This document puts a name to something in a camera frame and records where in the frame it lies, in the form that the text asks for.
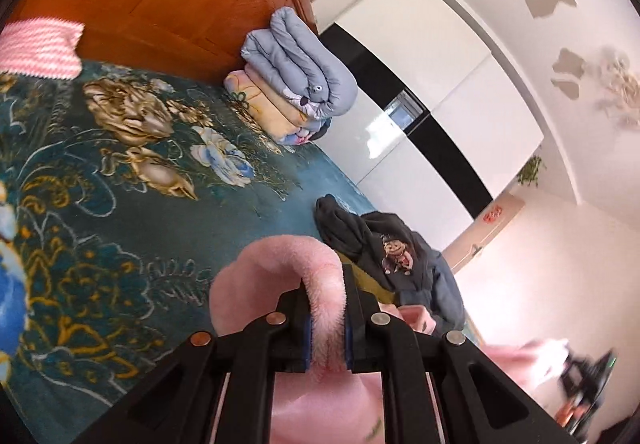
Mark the pink fleece floral blanket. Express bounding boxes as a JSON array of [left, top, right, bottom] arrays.
[[208, 234, 572, 444]]

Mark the mustard knitted sweater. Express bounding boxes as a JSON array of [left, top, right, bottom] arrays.
[[337, 251, 395, 304]]

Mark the white and black wardrobe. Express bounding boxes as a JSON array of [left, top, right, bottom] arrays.
[[319, 0, 544, 249]]

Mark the green hanging plant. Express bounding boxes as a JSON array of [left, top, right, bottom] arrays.
[[516, 155, 547, 187]]

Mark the pink white striped cloth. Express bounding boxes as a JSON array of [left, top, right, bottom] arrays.
[[1, 17, 85, 80]]

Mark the dark grey cartoon sweatshirt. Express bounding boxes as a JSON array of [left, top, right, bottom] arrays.
[[314, 195, 450, 294]]

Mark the folded yellow floral blanket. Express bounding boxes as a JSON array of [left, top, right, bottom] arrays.
[[224, 66, 331, 146]]

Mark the folded grey-blue quilt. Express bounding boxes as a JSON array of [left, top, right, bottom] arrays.
[[241, 6, 358, 120]]

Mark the teal floral bed cover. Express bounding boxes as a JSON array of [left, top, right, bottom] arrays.
[[1, 63, 370, 443]]

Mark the wooden door with red decoration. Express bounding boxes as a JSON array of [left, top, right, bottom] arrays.
[[442, 192, 525, 275]]

